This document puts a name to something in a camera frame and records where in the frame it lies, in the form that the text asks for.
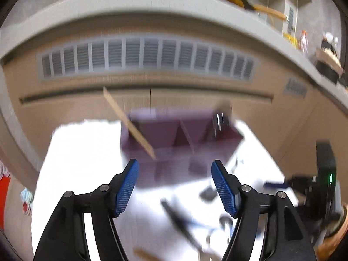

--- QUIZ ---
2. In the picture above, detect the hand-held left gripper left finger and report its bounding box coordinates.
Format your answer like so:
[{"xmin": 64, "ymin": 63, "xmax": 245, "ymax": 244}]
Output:
[{"xmin": 33, "ymin": 158, "xmax": 140, "ymax": 261}]

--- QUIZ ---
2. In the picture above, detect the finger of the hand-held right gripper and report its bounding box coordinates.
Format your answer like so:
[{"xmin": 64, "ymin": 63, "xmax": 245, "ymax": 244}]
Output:
[{"xmin": 263, "ymin": 181, "xmax": 293, "ymax": 190}]

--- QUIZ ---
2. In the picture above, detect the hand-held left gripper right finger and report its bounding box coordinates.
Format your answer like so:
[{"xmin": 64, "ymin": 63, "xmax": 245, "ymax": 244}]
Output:
[{"xmin": 211, "ymin": 160, "xmax": 316, "ymax": 261}]

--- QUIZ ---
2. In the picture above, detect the dark translucent spoon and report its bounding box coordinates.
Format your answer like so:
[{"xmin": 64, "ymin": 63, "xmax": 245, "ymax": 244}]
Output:
[{"xmin": 199, "ymin": 186, "xmax": 218, "ymax": 200}]

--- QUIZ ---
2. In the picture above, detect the black shovel-shaped spoon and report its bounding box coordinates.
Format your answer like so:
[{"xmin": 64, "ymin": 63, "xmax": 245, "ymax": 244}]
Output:
[{"xmin": 160, "ymin": 199, "xmax": 203, "ymax": 251}]

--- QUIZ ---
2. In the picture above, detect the wooden chopstick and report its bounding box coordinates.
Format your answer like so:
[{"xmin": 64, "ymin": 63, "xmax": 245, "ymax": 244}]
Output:
[{"xmin": 103, "ymin": 86, "xmax": 156, "ymax": 159}]

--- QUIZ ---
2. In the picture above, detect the purple plastic utensil holder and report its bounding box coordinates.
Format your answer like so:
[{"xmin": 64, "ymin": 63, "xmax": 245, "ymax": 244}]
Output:
[{"xmin": 120, "ymin": 108, "xmax": 244, "ymax": 188}]

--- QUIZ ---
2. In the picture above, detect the person's right forearm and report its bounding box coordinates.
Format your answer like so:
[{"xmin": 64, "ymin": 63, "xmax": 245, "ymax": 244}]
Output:
[{"xmin": 313, "ymin": 204, "xmax": 348, "ymax": 261}]

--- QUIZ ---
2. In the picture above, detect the white textured towel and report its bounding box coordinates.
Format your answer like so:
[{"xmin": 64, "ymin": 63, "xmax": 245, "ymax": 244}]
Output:
[{"xmin": 31, "ymin": 118, "xmax": 302, "ymax": 261}]

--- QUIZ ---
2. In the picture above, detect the short grey vent grille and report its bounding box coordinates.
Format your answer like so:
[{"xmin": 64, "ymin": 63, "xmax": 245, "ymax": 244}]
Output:
[{"xmin": 284, "ymin": 77, "xmax": 308, "ymax": 98}]

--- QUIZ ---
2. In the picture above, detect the wooden kitchen cabinet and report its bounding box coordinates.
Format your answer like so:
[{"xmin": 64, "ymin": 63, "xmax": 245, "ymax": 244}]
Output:
[{"xmin": 0, "ymin": 24, "xmax": 348, "ymax": 223}]

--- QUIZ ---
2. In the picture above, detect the cardboard box on ledge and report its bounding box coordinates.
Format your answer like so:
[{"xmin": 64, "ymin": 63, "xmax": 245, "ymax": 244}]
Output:
[{"xmin": 315, "ymin": 46, "xmax": 344, "ymax": 75}]

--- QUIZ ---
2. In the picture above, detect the black utensil crock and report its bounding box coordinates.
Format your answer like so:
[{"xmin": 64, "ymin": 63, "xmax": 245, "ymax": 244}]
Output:
[{"xmin": 321, "ymin": 39, "xmax": 338, "ymax": 53}]

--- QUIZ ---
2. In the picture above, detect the red floor mat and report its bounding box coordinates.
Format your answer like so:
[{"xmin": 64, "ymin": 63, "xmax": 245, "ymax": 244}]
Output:
[{"xmin": 0, "ymin": 175, "xmax": 11, "ymax": 229}]

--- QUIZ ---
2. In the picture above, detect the plastic bottle orange cap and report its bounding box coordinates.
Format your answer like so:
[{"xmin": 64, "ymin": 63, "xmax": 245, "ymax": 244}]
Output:
[{"xmin": 299, "ymin": 30, "xmax": 309, "ymax": 53}]

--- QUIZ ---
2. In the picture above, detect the long grey vent grille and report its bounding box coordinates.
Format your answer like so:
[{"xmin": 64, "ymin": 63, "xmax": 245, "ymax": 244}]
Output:
[{"xmin": 37, "ymin": 35, "xmax": 257, "ymax": 82}]

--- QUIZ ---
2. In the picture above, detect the grey kitchen countertop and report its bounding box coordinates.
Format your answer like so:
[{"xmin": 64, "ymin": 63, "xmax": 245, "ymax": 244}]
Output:
[{"xmin": 0, "ymin": 0, "xmax": 348, "ymax": 98}]

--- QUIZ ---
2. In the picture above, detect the white wall appliance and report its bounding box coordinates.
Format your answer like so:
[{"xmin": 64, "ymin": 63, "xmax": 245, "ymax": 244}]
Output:
[{"xmin": 268, "ymin": 0, "xmax": 310, "ymax": 33}]

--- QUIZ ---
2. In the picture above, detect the black wok yellow handle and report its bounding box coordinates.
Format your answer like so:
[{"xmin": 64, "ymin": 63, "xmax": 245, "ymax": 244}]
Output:
[{"xmin": 182, "ymin": 0, "xmax": 288, "ymax": 21}]

